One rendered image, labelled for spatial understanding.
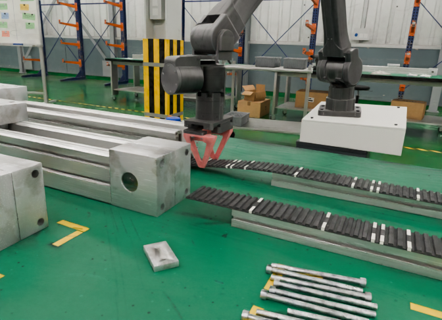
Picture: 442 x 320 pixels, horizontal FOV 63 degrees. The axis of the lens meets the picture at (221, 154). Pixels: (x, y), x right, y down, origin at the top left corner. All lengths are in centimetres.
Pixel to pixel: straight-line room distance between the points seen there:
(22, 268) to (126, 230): 14
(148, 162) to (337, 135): 63
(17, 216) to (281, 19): 820
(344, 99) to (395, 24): 708
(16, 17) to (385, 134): 583
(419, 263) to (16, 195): 50
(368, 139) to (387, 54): 712
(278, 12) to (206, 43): 790
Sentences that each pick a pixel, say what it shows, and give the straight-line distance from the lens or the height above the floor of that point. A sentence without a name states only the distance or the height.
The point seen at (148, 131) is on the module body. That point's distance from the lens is 77.
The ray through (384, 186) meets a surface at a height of 81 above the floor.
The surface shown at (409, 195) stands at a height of 81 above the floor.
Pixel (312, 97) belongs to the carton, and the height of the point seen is 38.
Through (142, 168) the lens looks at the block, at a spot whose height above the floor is 85.
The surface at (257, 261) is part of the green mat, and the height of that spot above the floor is 78.
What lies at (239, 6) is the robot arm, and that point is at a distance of 74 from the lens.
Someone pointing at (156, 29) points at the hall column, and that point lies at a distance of 413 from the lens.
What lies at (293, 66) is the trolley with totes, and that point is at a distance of 359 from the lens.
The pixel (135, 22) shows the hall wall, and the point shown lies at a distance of 1052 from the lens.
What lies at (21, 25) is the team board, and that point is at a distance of 630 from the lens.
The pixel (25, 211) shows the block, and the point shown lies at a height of 82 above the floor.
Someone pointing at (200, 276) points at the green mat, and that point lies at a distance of 43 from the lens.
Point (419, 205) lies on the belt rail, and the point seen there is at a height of 79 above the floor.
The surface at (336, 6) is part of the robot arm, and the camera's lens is 102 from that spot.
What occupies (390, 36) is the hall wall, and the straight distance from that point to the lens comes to 816.
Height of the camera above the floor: 103
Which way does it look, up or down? 16 degrees down
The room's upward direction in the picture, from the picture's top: 2 degrees clockwise
